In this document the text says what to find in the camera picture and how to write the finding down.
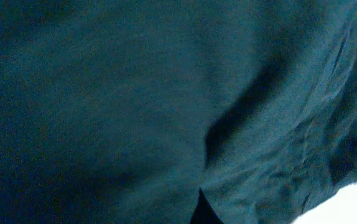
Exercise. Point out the black shorts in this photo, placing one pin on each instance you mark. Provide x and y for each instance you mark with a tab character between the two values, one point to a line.
120	111

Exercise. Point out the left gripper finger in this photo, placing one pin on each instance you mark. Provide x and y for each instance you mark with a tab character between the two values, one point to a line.
203	212

